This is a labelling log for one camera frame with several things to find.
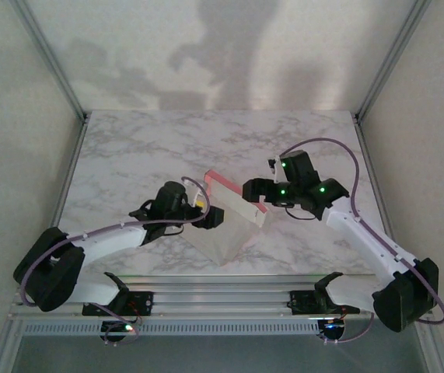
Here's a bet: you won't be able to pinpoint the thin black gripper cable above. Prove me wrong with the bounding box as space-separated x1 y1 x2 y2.
155 228 187 239
283 205 320 223

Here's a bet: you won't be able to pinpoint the aluminium side rail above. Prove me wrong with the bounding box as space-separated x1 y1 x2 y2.
33 114 90 277
353 114 405 277

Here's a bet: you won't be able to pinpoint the aluminium mounting rails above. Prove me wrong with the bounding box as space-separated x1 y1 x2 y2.
9 274 435 322

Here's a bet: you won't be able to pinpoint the aluminium frame post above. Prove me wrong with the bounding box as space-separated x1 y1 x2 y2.
355 0 433 122
9 0 89 122

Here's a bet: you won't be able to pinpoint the controller board with blue light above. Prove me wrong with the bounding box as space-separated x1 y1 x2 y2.
317 317 348 341

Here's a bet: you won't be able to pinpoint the thin black left gripper cable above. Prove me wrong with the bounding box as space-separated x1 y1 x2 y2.
155 228 187 239

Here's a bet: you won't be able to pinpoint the controller board with green light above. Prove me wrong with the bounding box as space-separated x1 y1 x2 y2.
100 320 137 343

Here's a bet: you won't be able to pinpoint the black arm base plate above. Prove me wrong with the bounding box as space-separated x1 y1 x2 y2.
289 289 362 316
82 291 156 316

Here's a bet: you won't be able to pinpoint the grey slotted cable duct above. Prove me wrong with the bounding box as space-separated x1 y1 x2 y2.
23 320 320 337

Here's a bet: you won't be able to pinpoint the pink and grey paper box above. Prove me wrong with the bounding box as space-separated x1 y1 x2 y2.
180 168 271 268

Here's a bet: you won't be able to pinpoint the aluminium frame leg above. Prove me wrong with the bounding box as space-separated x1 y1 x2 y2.
414 322 444 373
0 318 26 373

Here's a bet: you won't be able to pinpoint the thin black right gripper cable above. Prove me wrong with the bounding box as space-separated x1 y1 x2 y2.
283 205 320 223

